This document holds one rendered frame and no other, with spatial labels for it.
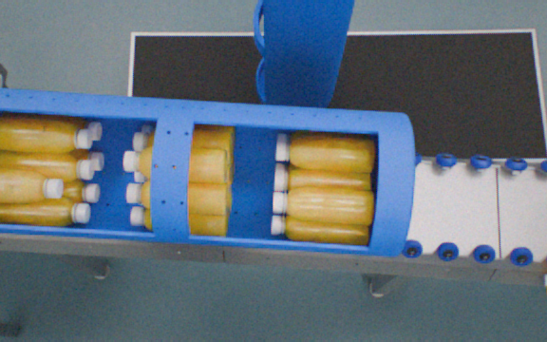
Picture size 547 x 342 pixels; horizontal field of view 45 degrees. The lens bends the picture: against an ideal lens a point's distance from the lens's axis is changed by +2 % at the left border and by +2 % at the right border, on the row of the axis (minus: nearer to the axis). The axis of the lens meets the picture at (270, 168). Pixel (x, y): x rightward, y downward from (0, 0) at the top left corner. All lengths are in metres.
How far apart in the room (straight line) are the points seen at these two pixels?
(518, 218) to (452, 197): 0.15
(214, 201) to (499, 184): 0.66
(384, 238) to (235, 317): 1.21
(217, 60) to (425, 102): 0.78
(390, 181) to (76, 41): 1.82
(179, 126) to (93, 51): 1.55
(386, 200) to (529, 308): 1.40
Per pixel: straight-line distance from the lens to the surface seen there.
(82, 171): 1.37
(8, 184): 1.34
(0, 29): 2.87
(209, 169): 1.22
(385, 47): 2.50
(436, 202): 1.50
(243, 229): 1.37
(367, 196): 1.26
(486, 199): 1.53
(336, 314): 2.35
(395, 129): 1.22
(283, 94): 2.13
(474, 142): 2.42
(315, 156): 1.27
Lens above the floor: 2.33
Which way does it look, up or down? 73 degrees down
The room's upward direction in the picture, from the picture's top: straight up
